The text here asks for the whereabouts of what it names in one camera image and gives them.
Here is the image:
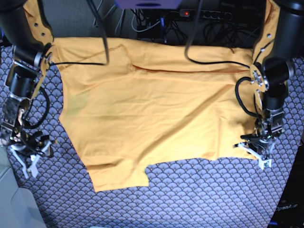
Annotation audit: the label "blue fan-pattern tablecloth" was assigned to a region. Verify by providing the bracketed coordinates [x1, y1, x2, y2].
[10, 57, 304, 228]

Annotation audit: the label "tangled cables behind table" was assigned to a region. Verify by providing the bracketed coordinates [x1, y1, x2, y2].
[85, 0, 262, 65]

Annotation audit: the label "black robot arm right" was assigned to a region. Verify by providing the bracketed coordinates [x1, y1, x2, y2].
[0, 0, 54, 179]

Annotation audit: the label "yellow T-shirt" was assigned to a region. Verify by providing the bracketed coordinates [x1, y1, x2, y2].
[53, 36, 271, 192]

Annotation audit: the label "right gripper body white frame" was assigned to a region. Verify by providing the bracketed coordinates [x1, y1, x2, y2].
[0, 131, 57, 178]

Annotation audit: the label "black OpenArm base box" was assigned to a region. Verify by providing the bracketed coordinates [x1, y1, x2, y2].
[268, 145, 304, 228]

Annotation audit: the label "purple box at top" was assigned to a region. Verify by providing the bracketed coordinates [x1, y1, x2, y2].
[115, 0, 182, 9]

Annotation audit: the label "black power strip red switch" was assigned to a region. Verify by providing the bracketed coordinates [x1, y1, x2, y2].
[179, 9, 233, 20]

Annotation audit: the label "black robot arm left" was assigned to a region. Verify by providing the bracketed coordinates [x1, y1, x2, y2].
[234, 0, 304, 170]

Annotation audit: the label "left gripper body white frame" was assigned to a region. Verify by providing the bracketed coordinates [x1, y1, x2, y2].
[233, 134, 278, 170]

